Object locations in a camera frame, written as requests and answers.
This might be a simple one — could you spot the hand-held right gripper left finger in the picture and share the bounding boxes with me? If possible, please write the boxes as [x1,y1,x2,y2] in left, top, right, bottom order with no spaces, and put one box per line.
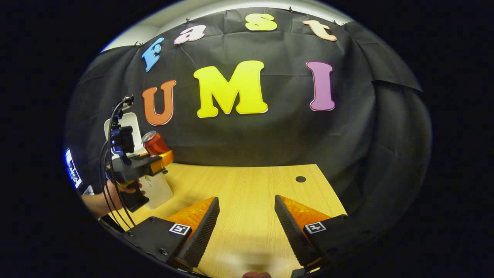
[123,196,220,271]

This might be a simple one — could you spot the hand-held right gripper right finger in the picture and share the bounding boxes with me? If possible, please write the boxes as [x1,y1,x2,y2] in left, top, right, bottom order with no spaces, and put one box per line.
[274,195,372,271]

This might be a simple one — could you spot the red pop can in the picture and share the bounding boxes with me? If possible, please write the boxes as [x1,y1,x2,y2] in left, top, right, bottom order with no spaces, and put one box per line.
[141,130,171,157]

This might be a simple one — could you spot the white desktop garbage bin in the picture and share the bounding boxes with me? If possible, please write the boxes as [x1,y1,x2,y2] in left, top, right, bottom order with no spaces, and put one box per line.
[103,112,174,210]

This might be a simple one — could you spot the wooden desktop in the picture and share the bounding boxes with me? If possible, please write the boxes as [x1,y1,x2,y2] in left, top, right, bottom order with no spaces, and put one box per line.
[111,163,348,278]

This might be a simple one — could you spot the black computer monitor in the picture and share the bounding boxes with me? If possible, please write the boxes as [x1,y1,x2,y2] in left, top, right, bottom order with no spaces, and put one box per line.
[64,148,83,190]

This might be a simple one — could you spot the black backdrop cloth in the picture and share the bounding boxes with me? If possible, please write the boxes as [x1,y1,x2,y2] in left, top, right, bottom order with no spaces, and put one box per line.
[64,7,433,247]

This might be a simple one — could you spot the left hand-held gripper cable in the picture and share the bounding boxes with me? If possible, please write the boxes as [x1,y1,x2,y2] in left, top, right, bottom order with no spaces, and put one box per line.
[99,98,136,229]

